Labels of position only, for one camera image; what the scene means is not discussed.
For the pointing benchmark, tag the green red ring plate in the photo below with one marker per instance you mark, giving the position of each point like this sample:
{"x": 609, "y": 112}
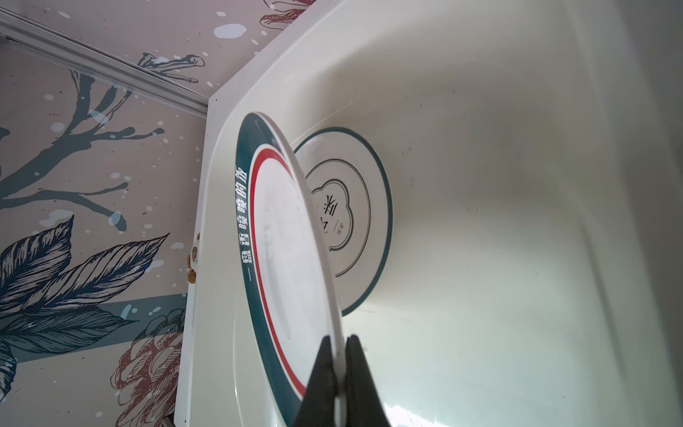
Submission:
{"x": 284, "y": 262}

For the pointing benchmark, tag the brown cookies pile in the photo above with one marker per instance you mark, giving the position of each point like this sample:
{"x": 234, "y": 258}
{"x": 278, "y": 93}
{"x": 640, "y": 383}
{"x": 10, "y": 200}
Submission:
{"x": 193, "y": 261}

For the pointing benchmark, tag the white plastic bin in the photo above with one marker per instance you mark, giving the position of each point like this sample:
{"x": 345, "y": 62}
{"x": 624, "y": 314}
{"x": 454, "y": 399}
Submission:
{"x": 534, "y": 154}

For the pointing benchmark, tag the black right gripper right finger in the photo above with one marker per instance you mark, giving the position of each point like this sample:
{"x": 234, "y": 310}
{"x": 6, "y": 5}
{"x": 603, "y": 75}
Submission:
{"x": 363, "y": 404}

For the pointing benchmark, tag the white plate thin line flower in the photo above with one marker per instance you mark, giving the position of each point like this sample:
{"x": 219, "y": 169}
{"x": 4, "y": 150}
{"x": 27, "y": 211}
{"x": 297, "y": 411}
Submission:
{"x": 352, "y": 195}

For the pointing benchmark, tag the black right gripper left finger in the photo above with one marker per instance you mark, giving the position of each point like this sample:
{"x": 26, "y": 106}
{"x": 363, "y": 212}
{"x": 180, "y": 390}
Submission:
{"x": 317, "y": 408}

